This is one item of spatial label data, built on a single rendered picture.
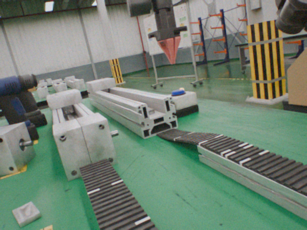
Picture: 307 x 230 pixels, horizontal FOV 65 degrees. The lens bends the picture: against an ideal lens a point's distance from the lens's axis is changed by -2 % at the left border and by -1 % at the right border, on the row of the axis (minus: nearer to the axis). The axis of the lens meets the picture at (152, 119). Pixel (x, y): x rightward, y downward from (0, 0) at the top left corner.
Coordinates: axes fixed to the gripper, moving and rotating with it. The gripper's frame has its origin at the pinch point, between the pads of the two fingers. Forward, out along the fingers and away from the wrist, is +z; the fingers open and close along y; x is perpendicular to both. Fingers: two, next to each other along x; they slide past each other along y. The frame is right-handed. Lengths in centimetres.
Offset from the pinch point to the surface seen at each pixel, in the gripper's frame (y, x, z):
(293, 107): -23.5, 21.2, 18.1
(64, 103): 32.3, -20.1, 6.7
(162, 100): 10.7, 11.3, 8.4
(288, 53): -728, -529, 83
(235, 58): -726, -788, 81
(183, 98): 0.8, 4.0, 11.1
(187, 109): 0.0, 4.0, 14.7
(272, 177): 15, 48, 13
